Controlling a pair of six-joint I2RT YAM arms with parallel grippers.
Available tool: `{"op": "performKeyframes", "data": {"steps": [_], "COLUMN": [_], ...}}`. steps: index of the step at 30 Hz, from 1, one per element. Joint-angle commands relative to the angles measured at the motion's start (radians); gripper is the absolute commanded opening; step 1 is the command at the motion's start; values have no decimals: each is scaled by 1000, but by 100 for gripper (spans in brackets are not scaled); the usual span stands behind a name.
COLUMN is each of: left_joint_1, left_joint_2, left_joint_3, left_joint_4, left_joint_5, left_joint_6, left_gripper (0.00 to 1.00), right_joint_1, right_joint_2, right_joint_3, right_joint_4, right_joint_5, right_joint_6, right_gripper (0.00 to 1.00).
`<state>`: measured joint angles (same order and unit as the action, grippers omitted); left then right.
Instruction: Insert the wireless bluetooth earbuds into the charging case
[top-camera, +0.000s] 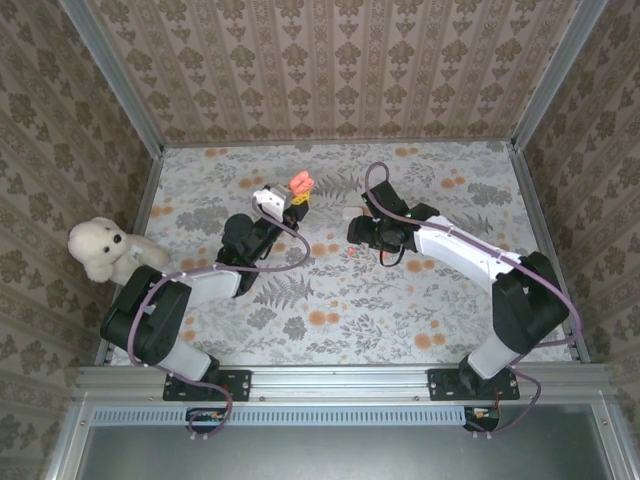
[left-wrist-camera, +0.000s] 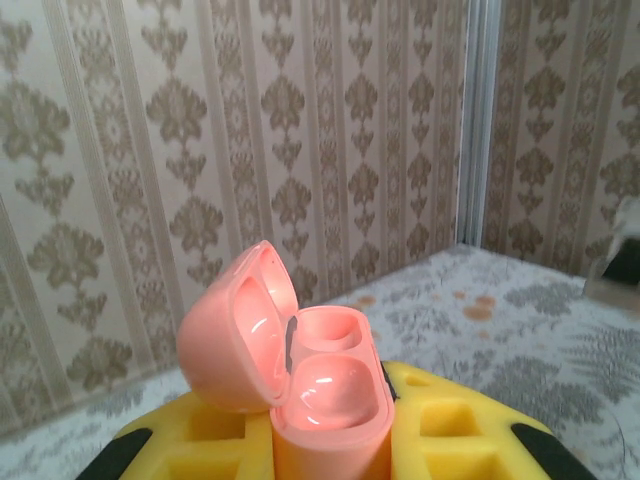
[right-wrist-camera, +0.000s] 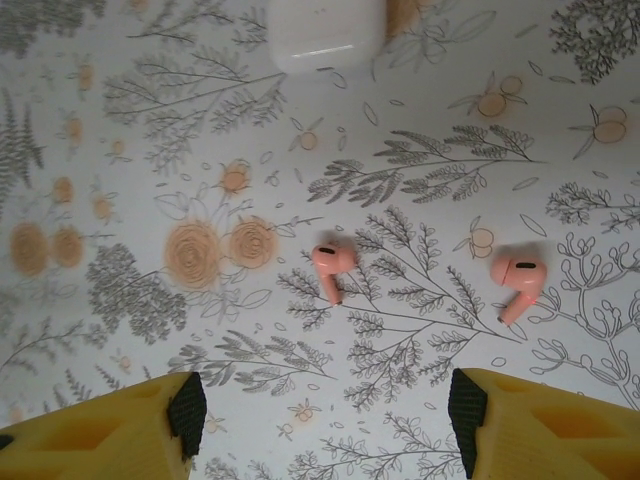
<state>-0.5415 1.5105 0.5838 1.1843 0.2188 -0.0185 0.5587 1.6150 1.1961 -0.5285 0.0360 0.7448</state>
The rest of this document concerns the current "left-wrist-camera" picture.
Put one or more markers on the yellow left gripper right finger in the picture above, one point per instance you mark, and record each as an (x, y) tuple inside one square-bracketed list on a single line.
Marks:
[(450, 440)]

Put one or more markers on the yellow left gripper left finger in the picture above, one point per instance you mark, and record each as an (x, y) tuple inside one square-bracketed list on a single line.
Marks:
[(210, 440)]

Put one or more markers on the pink earbuds charging case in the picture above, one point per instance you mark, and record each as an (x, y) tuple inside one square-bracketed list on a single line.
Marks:
[(330, 390)]

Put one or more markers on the floral patterned table cover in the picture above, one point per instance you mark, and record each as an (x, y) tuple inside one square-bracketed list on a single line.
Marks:
[(525, 340)]

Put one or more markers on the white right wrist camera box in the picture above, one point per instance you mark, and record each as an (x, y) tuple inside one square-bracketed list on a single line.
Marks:
[(627, 217)]

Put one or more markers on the aluminium corner post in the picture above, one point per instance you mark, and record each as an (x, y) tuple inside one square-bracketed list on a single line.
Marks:
[(480, 125)]

